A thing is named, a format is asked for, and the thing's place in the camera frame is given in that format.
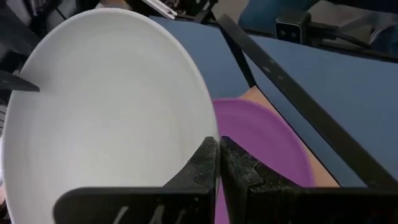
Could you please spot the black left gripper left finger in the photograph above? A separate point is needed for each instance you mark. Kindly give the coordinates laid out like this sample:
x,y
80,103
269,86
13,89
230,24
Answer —
x,y
155,205

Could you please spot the silver aluminium rail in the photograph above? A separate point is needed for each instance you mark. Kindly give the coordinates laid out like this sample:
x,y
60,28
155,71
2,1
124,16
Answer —
x,y
161,8

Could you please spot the black table frame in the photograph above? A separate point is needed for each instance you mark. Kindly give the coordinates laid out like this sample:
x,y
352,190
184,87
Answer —
x,y
385,56

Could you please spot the wooden dish rack tray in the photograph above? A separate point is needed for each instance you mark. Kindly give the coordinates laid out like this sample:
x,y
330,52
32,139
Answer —
x,y
311,102

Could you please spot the purple round plate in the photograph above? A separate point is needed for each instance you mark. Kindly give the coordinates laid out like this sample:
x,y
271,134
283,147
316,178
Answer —
x,y
264,140

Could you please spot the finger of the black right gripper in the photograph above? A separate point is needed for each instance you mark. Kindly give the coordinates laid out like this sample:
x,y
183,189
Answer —
x,y
15,84

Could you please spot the white round plate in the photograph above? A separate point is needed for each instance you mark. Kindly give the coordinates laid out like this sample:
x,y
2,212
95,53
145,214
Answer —
x,y
109,109

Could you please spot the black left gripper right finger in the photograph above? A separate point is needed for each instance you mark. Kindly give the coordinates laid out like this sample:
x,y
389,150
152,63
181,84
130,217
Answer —
x,y
280,205

